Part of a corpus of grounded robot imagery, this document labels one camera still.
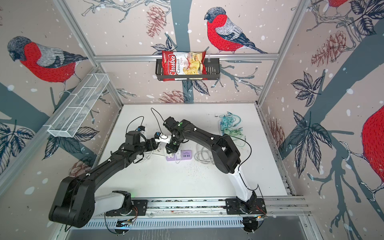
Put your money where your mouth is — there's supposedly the light green charger with cable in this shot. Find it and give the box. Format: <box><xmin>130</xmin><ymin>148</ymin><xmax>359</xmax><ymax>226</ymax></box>
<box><xmin>223</xmin><ymin>128</ymin><xmax>246</xmax><ymax>148</ymax></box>

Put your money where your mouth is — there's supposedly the white charger cable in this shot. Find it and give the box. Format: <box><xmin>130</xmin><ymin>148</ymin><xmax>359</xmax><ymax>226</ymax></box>
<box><xmin>140</xmin><ymin>149</ymin><xmax>167</xmax><ymax>160</ymax></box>

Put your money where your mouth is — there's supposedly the purple power strip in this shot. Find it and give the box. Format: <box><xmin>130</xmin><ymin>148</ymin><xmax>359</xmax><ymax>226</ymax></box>
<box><xmin>182</xmin><ymin>150</ymin><xmax>193</xmax><ymax>161</ymax></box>

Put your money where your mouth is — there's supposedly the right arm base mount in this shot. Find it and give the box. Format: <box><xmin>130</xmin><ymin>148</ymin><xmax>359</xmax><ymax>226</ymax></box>
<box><xmin>224</xmin><ymin>198</ymin><xmax>267</xmax><ymax>216</ymax></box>

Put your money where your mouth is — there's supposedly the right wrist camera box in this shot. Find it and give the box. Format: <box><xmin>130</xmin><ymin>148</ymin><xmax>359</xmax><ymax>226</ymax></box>
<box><xmin>154</xmin><ymin>132</ymin><xmax>171</xmax><ymax>144</ymax></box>

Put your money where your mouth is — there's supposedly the teal multi-head charging cable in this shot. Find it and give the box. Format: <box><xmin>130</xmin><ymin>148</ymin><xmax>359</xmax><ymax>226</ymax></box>
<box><xmin>218</xmin><ymin>112</ymin><xmax>243</xmax><ymax>130</ymax></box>

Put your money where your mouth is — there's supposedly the white blue power strip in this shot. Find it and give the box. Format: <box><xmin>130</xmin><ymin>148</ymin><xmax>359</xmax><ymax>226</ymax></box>
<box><xmin>194</xmin><ymin>119</ymin><xmax>229</xmax><ymax>165</ymax></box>

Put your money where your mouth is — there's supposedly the white mesh wall shelf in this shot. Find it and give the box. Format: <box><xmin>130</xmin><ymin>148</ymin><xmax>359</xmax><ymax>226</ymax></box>
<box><xmin>48</xmin><ymin>73</ymin><xmax>110</xmax><ymax>138</ymax></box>

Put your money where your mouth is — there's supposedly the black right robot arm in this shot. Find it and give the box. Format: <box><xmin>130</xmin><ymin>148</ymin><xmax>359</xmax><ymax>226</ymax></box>
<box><xmin>163</xmin><ymin>117</ymin><xmax>257</xmax><ymax>214</ymax></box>

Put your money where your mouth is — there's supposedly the white charger adapter with cable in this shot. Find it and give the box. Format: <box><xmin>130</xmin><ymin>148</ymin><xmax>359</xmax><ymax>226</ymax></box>
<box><xmin>174</xmin><ymin>150</ymin><xmax>183</xmax><ymax>164</ymax></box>

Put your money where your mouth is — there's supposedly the red cassava chips bag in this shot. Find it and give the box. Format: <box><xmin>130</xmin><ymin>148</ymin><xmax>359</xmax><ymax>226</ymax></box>
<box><xmin>162</xmin><ymin>51</ymin><xmax>207</xmax><ymax>81</ymax></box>

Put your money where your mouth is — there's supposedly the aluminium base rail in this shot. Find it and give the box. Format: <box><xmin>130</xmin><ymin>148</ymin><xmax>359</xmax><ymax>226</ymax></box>
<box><xmin>61</xmin><ymin>195</ymin><xmax>311</xmax><ymax>219</ymax></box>

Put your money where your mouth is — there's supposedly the black wire wall basket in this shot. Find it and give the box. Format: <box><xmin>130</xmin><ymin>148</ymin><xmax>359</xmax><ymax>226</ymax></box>
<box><xmin>155</xmin><ymin>59</ymin><xmax>221</xmax><ymax>82</ymax></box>

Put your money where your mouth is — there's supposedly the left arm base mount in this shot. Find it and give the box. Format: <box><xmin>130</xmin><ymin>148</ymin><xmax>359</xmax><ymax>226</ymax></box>
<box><xmin>106</xmin><ymin>199</ymin><xmax>148</xmax><ymax>217</ymax></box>

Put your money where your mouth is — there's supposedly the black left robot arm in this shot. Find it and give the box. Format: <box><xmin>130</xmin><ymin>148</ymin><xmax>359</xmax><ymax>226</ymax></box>
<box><xmin>49</xmin><ymin>131</ymin><xmax>160</xmax><ymax>228</ymax></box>

